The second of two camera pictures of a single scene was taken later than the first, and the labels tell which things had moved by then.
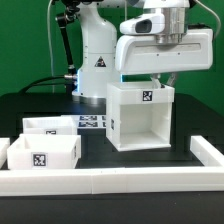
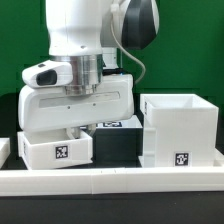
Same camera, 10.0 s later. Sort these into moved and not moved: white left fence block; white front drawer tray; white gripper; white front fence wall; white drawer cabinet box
Moved: white gripper; white front drawer tray; white drawer cabinet box
Not moved: white left fence block; white front fence wall
